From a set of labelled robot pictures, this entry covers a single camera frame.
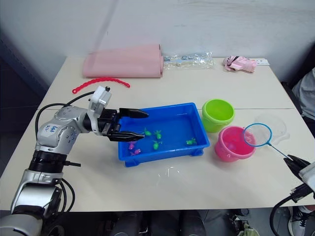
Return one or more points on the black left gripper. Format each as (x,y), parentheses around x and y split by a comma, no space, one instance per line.
(109,118)

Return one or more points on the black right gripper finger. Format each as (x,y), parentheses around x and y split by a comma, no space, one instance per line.
(299,161)
(292,167)

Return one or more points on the blue rimmed fishing net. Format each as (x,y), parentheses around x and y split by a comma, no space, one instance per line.
(261,134)

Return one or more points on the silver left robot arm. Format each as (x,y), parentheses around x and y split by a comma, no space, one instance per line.
(59,132)

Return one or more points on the green toy fish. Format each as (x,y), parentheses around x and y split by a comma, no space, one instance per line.
(147,132)
(190,141)
(158,134)
(156,145)

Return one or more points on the clear plastic cup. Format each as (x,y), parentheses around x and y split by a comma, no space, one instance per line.
(279,125)

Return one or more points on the blue plastic tub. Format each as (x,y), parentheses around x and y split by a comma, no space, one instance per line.
(172,123)

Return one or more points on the pink plastic bucket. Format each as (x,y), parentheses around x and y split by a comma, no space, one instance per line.
(224,152)

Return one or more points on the green plastic bucket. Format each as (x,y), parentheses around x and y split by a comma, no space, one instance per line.
(214,123)

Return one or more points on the white sneaker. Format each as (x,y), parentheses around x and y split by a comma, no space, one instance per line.
(299,221)

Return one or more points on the pink folded cloth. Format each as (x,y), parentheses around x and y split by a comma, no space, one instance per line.
(123,61)

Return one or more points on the seated person light clothes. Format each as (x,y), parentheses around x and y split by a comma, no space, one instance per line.
(306,93)

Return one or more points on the clear plastic bag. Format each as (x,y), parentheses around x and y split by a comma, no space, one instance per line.
(187,61)

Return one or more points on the dark rounded shape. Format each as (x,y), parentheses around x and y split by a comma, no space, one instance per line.
(128,225)

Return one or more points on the white paper card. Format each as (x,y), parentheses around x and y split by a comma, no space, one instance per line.
(264,62)

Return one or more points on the pink crumpled fabric pouch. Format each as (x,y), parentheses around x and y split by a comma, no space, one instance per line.
(240,64)

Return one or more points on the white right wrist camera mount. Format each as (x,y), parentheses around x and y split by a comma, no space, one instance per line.
(308,174)

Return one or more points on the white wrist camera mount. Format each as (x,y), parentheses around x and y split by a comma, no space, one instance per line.
(99,99)
(308,174)

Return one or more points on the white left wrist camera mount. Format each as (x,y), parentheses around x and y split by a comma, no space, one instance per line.
(99,99)

